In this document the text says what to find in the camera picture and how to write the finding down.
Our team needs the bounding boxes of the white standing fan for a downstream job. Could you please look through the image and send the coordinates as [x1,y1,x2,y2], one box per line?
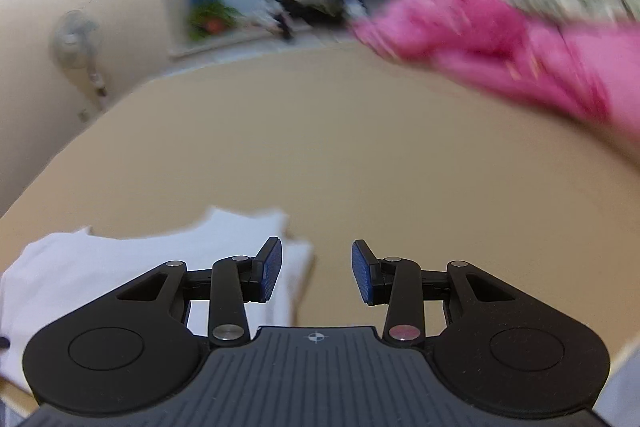
[48,9,109,108]

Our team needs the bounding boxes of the white tank top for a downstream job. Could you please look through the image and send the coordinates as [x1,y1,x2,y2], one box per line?
[0,206,316,395]

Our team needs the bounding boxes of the pink printed cloth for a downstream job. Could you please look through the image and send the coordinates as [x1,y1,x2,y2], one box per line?
[350,0,640,168]

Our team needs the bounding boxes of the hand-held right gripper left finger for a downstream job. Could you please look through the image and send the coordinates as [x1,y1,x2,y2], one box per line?
[116,236,285,350]

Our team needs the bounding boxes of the green potted plant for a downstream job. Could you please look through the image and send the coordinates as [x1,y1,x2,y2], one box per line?
[187,0,242,42]

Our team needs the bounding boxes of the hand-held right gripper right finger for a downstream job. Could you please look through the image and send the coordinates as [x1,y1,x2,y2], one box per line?
[351,239,516,350]

